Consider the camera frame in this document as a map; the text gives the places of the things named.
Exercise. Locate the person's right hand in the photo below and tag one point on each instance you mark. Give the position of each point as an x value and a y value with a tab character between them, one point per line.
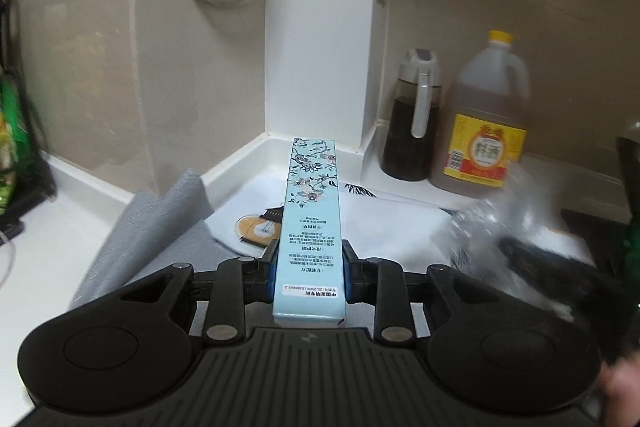
622	394

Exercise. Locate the dark oil dispenser bottle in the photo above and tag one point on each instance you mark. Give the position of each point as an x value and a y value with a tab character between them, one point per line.
407	132

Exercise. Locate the green packet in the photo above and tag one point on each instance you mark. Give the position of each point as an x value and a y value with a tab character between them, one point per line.
10	132

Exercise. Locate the yellow capped cooking wine jug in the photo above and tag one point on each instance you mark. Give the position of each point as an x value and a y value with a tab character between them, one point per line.
482	127

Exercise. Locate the blue floral carton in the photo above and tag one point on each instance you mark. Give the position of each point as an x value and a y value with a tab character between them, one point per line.
310	227

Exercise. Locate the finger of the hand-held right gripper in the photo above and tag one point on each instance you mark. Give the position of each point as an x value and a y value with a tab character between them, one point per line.
540	262

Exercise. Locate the clear plastic bag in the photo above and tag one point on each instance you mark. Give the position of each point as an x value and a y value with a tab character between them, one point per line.
500	217

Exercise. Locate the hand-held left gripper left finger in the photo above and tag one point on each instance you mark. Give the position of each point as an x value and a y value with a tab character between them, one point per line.
260	279

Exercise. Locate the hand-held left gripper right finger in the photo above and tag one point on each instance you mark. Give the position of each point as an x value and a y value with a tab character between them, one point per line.
357	279

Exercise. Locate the grey cloth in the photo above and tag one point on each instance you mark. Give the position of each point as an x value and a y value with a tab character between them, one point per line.
160	232

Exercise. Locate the white printed cloth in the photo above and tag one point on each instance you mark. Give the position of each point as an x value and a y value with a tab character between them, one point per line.
390	227

